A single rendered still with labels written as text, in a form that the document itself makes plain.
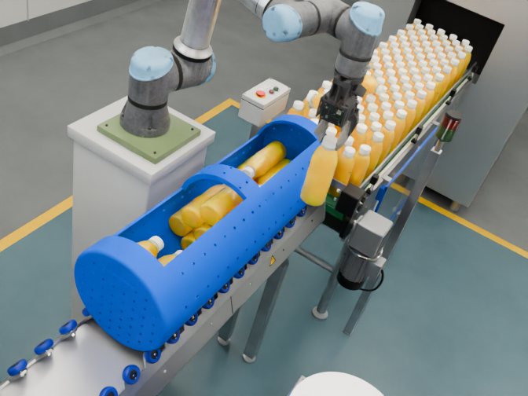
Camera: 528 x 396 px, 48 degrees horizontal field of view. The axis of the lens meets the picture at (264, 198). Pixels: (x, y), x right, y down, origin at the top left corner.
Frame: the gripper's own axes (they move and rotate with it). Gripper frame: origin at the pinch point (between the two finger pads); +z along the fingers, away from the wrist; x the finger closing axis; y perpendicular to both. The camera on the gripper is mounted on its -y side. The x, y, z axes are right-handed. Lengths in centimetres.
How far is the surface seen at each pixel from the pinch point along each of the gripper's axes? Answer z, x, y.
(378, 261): 70, 18, -52
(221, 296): 48, -11, 20
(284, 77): 132, -129, -281
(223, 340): 139, -29, -35
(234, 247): 25.6, -9.0, 24.2
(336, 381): 39, 28, 33
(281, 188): 21.9, -9.9, -1.8
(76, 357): 49, -28, 59
